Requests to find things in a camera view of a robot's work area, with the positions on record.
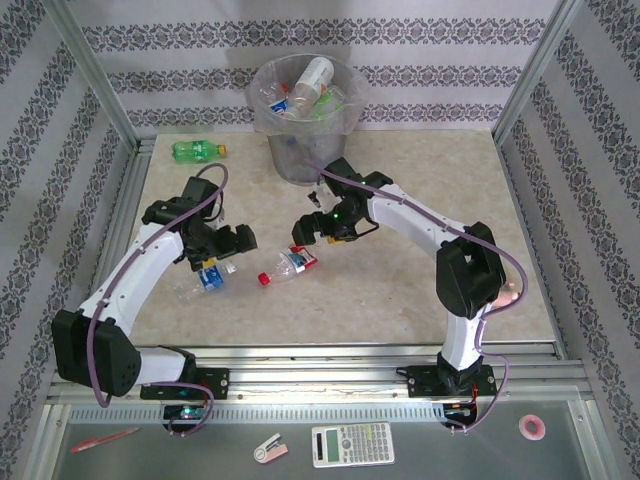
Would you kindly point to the pink tape roll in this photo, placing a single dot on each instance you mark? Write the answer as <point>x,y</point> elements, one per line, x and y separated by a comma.
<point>522,427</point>

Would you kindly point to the right controller board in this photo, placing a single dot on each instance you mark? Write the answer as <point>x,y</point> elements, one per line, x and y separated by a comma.
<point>457,412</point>

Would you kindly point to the clear plastic bin liner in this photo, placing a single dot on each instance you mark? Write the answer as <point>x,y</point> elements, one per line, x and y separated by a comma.
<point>357,100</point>

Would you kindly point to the red pen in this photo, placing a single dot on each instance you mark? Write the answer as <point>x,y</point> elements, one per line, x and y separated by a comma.
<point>105,440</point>

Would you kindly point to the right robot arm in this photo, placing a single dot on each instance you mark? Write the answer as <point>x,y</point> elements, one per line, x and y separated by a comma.
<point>415,215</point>

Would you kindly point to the controller board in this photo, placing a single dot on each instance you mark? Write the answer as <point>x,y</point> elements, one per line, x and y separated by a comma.
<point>185,412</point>
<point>457,412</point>

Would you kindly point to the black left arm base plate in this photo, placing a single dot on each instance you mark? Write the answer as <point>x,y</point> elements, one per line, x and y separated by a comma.
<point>215,382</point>

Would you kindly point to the white orange label bottle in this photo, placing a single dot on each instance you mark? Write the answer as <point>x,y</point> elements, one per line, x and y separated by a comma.
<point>312,75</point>

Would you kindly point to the grey mesh waste bin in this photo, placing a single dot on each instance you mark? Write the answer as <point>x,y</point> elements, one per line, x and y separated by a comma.
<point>290,155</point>

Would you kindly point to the green bottle yellow cap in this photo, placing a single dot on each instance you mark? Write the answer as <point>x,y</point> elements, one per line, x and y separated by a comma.
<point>195,151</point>

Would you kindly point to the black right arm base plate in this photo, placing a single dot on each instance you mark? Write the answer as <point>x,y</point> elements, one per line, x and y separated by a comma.
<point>425,382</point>

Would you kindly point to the red cap red-white label bottle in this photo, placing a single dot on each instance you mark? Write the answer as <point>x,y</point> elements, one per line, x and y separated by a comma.
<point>300,260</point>

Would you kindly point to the pink stapler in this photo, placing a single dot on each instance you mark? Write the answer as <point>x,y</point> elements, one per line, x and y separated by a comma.
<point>270,447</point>

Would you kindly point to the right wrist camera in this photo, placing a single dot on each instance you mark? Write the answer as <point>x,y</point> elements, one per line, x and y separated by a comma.
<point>315,196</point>

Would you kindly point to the grey scientific calculator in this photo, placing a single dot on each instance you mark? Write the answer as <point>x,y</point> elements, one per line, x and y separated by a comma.
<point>352,444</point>

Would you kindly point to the left controller board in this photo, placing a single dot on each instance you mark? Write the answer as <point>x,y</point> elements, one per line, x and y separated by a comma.
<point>185,412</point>

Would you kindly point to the aluminium rail frame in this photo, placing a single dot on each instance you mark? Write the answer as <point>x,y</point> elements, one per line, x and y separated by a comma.
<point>320,377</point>

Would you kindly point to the aluminium corner post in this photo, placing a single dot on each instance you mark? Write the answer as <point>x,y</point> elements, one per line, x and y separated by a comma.
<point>535,70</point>
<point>95,70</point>

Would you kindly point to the small pink object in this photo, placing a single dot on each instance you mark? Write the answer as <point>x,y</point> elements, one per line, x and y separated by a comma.
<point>507,296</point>

